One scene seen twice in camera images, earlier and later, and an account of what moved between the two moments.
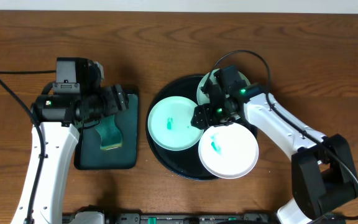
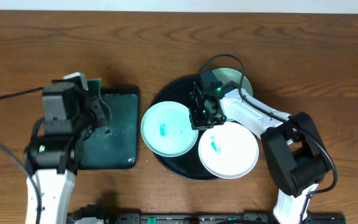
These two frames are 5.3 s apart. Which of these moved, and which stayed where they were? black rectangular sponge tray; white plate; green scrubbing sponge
Moved: green scrubbing sponge
Stayed: black rectangular sponge tray; white plate
